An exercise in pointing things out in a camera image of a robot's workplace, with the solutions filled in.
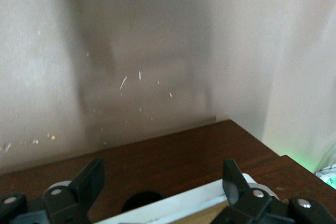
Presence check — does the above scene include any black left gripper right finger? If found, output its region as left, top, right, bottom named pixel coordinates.
left=212, top=158, right=279, bottom=224

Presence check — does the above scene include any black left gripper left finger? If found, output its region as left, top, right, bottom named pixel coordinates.
left=43, top=157, right=106, bottom=224

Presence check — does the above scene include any wooden drawer with white handle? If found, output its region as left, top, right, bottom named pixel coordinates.
left=0, top=119, right=295, bottom=224

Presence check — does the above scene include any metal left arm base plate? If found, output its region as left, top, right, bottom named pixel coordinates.
left=314, top=163, right=336, bottom=190

